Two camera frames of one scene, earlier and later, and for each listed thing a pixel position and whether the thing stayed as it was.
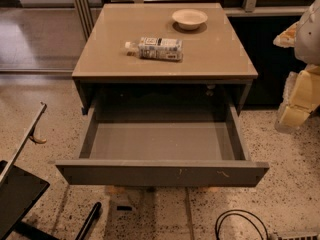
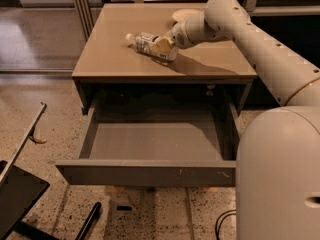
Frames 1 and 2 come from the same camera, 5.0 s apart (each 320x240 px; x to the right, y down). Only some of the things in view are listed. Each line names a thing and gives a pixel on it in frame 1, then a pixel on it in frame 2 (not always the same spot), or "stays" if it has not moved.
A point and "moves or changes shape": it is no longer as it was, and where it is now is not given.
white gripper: x=308 y=39 → x=177 y=37
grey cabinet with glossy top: x=215 y=63 stays
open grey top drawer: x=163 y=143 stays
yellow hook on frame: x=36 y=139 stays
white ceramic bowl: x=189 y=19 stays
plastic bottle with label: x=156 y=48 moves or changes shape
